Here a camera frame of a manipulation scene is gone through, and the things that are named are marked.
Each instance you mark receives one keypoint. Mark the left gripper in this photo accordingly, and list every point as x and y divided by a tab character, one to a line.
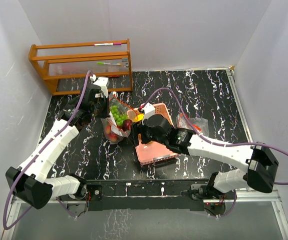
105	114

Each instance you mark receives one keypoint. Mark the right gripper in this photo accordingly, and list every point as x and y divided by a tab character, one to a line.
138	128

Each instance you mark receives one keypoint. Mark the dark red plum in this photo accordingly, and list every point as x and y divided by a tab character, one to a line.
126	126

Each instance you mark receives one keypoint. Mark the clear zip bag orange zipper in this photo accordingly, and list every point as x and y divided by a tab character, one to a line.
130	112

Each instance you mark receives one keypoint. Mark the green grape bunch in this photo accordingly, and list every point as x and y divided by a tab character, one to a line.
118	115

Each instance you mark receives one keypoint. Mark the red strawberry bunch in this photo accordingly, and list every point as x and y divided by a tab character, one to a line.
112	137

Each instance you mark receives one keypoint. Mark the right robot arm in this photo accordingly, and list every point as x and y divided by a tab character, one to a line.
255	164

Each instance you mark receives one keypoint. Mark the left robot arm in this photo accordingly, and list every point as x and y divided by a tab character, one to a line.
29	181

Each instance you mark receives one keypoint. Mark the yellow banana bunch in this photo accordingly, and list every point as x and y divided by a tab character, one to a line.
138	117

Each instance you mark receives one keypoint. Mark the pink plastic basket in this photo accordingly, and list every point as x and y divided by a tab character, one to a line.
155	152

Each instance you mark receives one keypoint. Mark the green marker pen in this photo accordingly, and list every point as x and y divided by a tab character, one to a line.
109	63

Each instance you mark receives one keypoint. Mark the wooden shelf rack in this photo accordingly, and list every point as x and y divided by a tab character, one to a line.
70	61

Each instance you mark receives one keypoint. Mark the pink white marker pen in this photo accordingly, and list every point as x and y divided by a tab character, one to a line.
108	44

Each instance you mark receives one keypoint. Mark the black base bar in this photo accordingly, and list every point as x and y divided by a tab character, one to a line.
152	194

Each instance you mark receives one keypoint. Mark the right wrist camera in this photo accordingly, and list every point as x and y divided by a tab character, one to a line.
147	110

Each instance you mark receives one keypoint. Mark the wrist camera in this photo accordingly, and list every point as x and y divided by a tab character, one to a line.
102	82
147	110

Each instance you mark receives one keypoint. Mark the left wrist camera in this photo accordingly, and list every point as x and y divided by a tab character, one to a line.
102	82

